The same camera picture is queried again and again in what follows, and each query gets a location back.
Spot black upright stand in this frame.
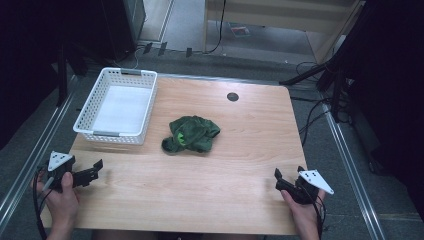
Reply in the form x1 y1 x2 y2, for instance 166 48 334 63
55 41 70 108

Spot green cloth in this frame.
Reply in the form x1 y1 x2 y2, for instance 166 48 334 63
161 115 222 155

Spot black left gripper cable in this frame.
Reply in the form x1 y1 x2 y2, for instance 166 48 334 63
32 168 48 240

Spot light wooden furniture frame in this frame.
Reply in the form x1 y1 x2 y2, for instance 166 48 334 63
203 0 365 65

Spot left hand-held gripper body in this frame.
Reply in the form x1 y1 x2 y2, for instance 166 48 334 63
41 151 91 194

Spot white thin cable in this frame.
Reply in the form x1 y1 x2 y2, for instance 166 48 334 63
111 45 143 70

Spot person's left hand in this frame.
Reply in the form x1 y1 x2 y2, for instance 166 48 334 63
34 171 81 232

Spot red flat packet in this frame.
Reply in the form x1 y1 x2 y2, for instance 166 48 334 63
230 25 251 38

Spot metal floor rail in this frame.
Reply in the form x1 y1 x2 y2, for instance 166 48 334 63
320 101 388 240
0 75 77 233

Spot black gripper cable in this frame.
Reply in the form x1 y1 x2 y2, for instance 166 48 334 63
32 168 48 240
308 191 328 240

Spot black hanging cable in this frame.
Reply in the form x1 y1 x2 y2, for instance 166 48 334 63
203 0 228 55

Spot black floor cables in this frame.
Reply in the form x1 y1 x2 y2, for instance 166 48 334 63
290 61 354 148

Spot black cabinet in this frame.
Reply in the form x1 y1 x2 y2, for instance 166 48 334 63
99 0 147 62

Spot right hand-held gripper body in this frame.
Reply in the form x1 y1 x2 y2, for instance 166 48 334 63
282 168 335 205

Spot black stand with legs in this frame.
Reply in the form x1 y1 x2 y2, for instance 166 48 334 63
279 56 349 124

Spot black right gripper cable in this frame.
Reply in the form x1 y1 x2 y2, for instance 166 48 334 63
308 191 328 240

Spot person's right hand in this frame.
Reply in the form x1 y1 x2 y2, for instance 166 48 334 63
280 188 327 232

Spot white perforated plastic basket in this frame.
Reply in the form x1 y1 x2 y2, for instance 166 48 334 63
72 67 158 146

